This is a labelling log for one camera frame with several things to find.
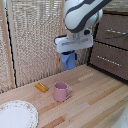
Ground bright blue vase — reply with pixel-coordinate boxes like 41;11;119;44
60;50;79;71

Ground pink ceramic mug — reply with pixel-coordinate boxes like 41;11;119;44
53;81;74;103

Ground woven wicker screen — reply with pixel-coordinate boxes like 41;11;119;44
0;0;69;94

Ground dark brown drawer cabinet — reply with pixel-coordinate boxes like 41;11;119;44
87;9;128;83

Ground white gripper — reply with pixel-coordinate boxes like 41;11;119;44
54;32;94;62

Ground yellow orange block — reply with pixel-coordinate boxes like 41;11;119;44
34;82;50;93

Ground metal drawer handle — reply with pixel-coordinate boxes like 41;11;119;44
96;54;122;67
105;28;128;37

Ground white patterned plate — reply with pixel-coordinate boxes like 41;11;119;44
0;100;39;128

